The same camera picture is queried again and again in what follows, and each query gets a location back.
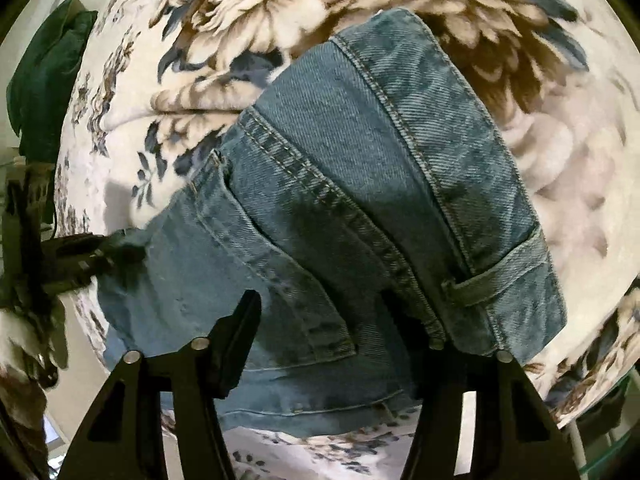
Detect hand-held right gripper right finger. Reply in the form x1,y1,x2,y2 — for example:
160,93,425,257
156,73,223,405
382,287,583,480

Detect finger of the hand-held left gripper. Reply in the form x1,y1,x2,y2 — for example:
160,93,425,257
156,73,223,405
42,229,147,293

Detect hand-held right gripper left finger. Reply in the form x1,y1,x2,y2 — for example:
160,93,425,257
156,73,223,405
57,289,263,480

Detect blue denim pants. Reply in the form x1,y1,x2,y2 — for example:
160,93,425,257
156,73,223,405
97,8,568,438

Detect dark green blanket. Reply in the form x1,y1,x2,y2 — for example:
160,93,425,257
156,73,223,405
6,0,99,163

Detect floral printed blanket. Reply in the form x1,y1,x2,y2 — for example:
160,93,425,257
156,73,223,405
52,0,640,480

